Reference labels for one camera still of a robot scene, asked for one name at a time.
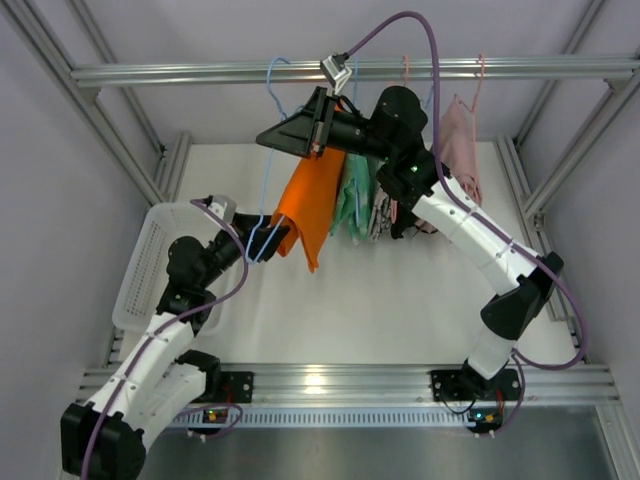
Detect blue hanger green garment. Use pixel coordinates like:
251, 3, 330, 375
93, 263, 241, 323
352, 56, 361, 243

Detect aluminium frame post left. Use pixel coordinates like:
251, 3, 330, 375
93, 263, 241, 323
1, 1, 193, 205

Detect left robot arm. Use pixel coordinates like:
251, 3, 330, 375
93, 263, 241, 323
60, 213, 290, 479

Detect empty blue wire hanger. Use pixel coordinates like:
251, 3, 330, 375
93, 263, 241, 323
422, 54, 441, 118

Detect aluminium frame post right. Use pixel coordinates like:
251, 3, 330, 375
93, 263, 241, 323
496, 1, 639, 231

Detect aluminium hanging rail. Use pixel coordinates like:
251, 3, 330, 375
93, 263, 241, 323
72, 54, 639, 88

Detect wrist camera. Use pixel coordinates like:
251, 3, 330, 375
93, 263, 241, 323
204, 195, 237, 224
320, 52, 352, 95

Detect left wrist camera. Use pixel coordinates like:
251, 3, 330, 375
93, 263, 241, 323
204, 195, 237, 224

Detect pink wire hanger right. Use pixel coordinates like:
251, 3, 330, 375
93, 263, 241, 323
454, 54, 486, 205

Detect aluminium frame post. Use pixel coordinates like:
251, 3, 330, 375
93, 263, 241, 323
496, 1, 639, 231
1, 1, 193, 205

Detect pink wire hanger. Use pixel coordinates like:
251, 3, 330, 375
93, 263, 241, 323
454, 54, 486, 205
386, 54, 411, 87

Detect white perforated plastic basket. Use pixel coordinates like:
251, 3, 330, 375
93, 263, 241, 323
112, 202, 242, 334

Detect pink garment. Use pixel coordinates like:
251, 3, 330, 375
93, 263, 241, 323
437, 96, 483, 206

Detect slotted cable duct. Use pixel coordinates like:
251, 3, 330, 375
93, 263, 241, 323
169, 406, 474, 429

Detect white black printed garment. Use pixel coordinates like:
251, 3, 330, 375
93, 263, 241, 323
368, 186, 397, 242

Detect green tie-dye garment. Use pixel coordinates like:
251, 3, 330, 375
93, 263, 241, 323
329, 154, 373, 245

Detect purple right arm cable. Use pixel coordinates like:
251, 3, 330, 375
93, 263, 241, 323
344, 10, 590, 440

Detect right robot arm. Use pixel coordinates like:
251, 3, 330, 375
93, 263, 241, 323
256, 86, 564, 398

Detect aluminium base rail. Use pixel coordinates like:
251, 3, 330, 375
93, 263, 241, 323
74, 363, 621, 409

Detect orange trousers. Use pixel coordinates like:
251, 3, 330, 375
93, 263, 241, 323
271, 148, 346, 273

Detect pink wire hanger middle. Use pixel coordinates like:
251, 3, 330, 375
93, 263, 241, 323
386, 54, 411, 87

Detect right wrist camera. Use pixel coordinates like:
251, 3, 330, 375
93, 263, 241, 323
320, 52, 352, 95

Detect blue wire hanger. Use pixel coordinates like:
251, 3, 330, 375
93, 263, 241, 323
244, 57, 301, 265
422, 54, 441, 118

